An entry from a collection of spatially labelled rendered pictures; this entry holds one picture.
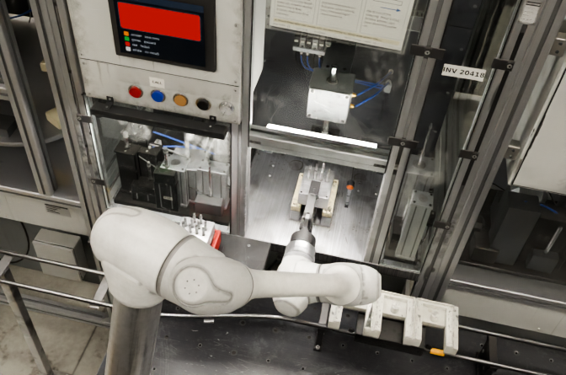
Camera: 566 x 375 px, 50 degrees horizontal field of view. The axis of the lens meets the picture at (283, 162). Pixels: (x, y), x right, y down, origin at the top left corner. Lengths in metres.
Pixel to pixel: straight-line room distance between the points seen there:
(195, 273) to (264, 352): 0.90
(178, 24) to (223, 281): 0.60
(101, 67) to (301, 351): 1.03
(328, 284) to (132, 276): 0.50
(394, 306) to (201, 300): 0.86
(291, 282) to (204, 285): 0.37
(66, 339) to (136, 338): 1.52
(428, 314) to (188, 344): 0.73
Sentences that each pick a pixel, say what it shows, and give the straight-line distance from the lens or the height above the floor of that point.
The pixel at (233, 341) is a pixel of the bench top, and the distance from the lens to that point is 1.97.
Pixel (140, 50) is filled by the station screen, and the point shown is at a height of 1.57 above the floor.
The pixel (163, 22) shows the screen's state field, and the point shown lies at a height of 1.65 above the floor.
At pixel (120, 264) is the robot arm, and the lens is 1.20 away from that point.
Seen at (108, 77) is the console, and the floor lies 1.45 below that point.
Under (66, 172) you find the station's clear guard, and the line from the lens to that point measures 2.01.
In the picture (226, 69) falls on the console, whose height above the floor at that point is 1.54.
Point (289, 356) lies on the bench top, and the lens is 1.95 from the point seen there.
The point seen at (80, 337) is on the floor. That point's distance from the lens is 2.84.
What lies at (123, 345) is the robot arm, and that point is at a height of 1.23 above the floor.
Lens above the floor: 2.40
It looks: 44 degrees down
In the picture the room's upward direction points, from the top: 5 degrees clockwise
